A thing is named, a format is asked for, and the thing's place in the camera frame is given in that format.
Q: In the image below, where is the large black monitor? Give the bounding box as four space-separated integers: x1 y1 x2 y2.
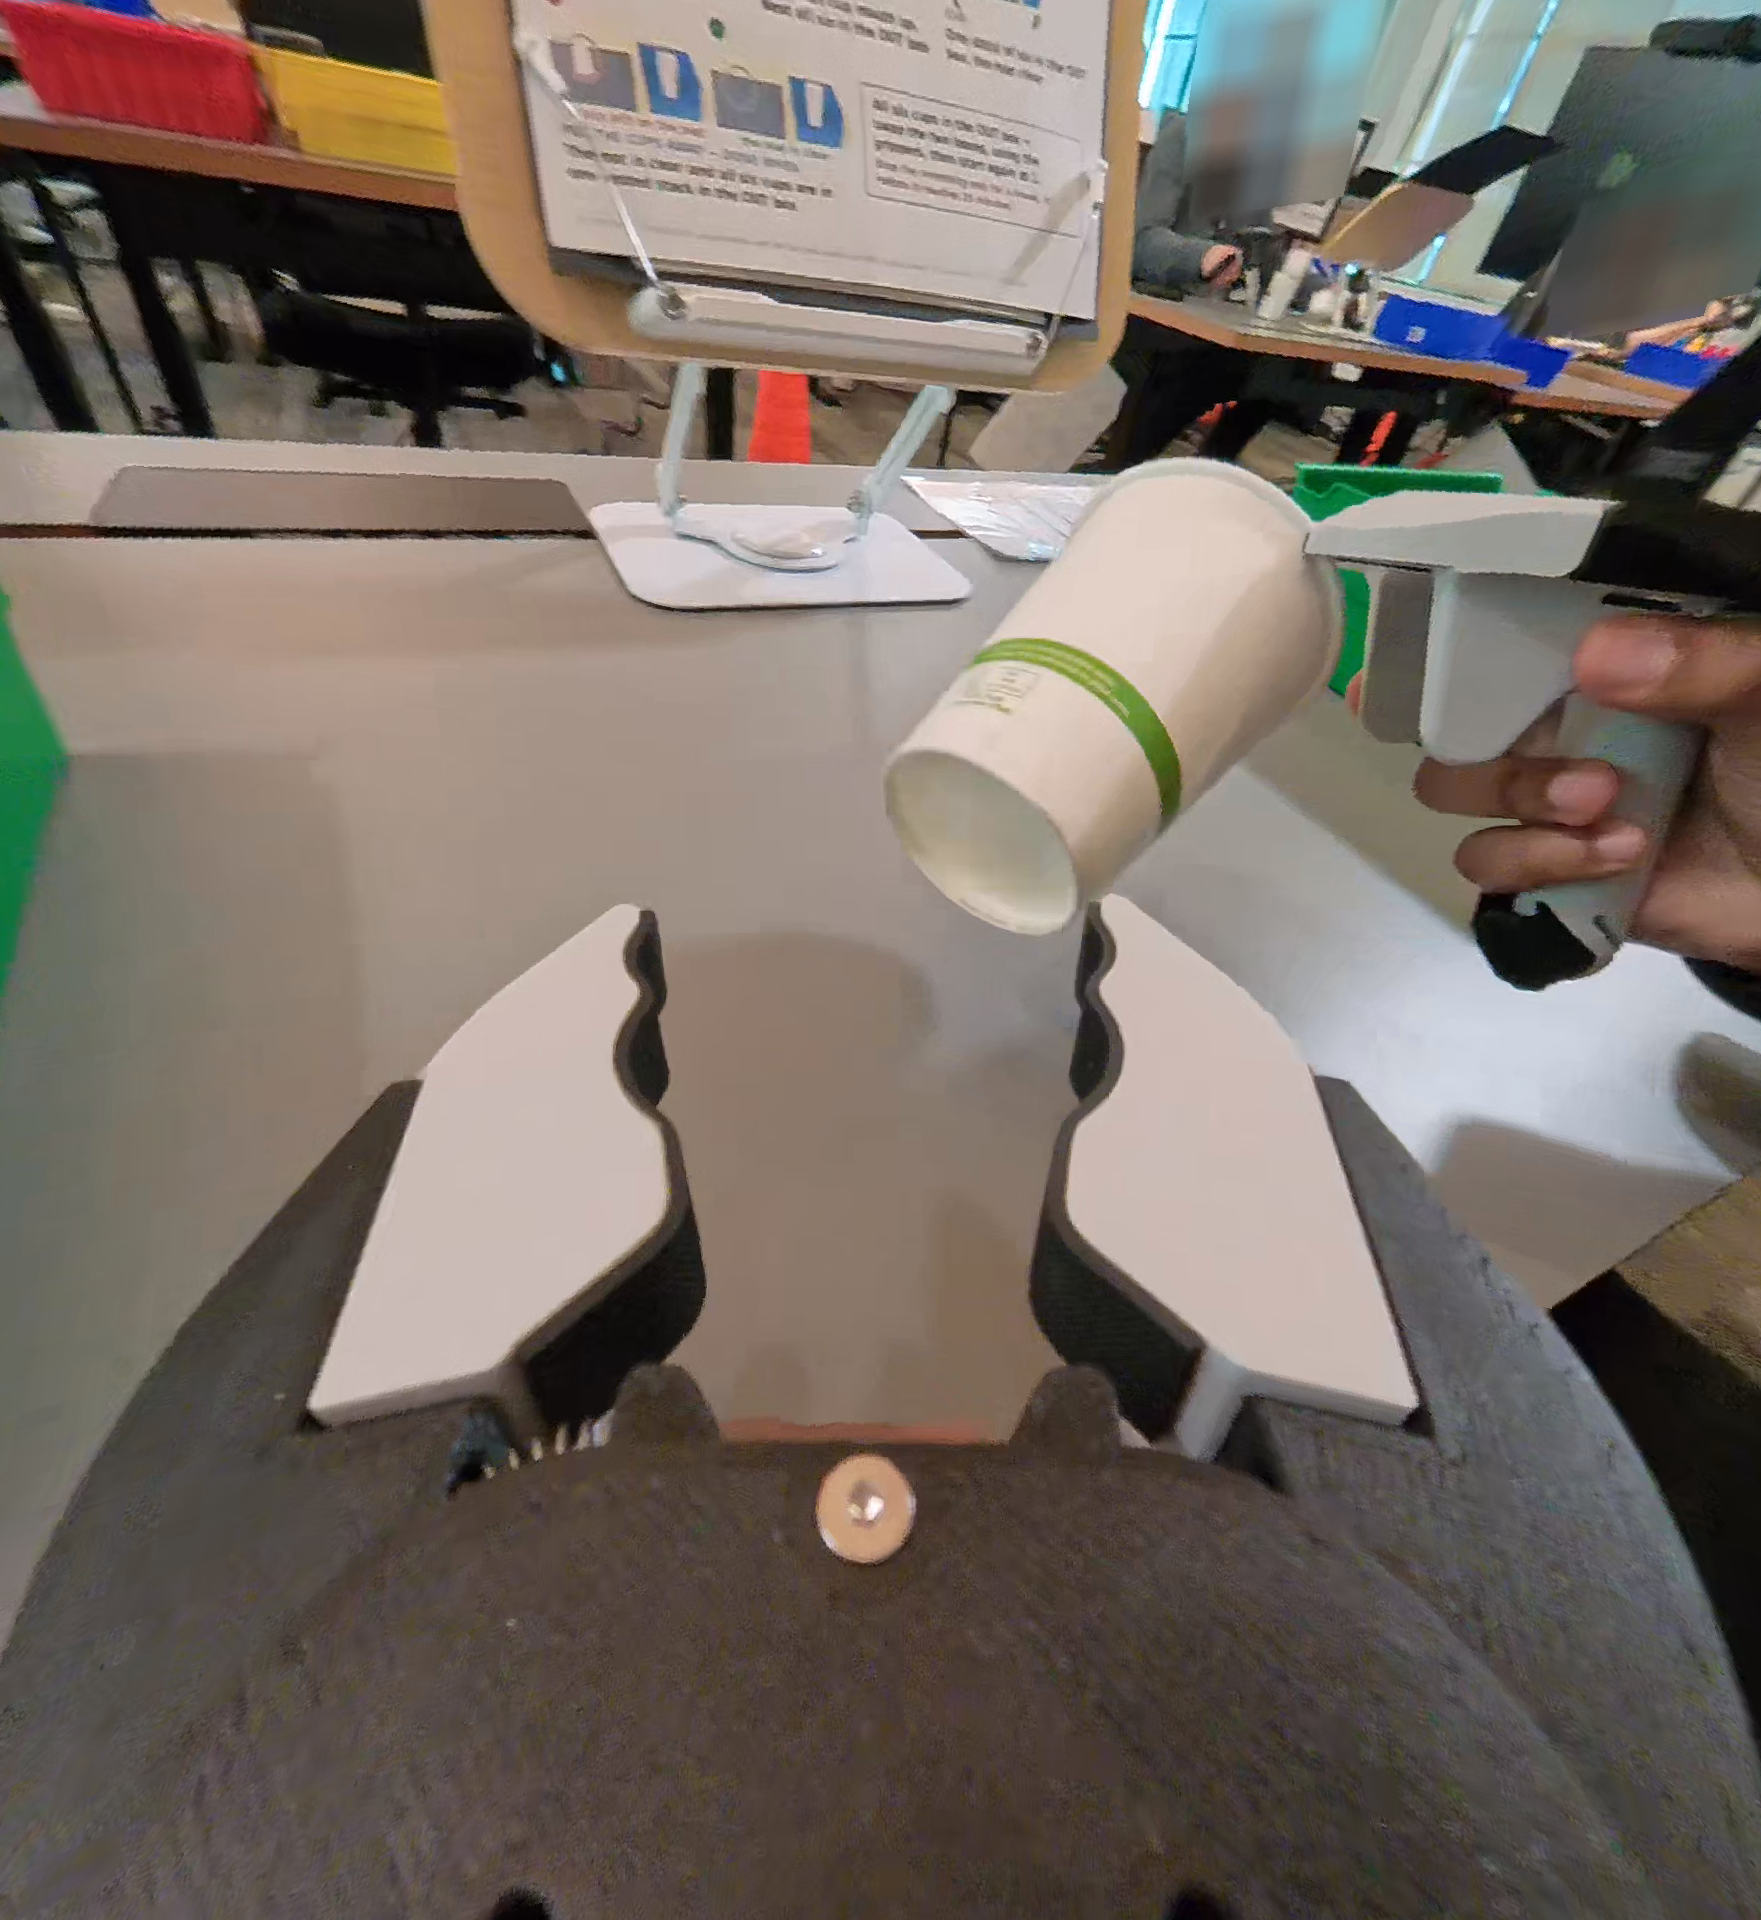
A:
1478 47 1761 339

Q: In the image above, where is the yellow plastic bin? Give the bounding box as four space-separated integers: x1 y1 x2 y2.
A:
250 43 458 179

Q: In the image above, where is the wooden document stand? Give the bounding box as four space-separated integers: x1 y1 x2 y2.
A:
422 0 1151 615
1315 128 1564 273

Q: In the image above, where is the black office chair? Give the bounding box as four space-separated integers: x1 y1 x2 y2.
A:
1502 302 1761 505
257 285 545 450

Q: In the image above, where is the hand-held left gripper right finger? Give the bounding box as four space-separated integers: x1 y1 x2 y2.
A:
1029 895 1425 1464

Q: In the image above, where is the red plastic bin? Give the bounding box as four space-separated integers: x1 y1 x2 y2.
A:
0 0 269 144

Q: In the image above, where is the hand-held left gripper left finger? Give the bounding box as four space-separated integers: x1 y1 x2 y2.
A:
305 905 710 1464

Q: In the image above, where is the wooden top desk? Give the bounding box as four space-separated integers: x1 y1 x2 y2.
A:
0 91 461 438
1127 291 1761 468

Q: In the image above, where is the white paper cup green band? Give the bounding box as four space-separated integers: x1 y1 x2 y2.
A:
885 456 1342 936

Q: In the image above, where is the laminated paper sheet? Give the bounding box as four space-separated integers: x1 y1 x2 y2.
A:
899 474 1106 564

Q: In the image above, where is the white leaning panel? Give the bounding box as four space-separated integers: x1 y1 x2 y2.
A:
970 361 1130 481

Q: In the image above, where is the printed instruction sheet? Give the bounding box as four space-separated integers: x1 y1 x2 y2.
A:
511 0 1113 321

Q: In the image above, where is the person's dark clothed body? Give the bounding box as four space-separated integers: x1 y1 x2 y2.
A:
1556 1275 1761 1920

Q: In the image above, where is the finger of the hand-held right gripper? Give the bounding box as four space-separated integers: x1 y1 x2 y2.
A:
1303 495 1624 584

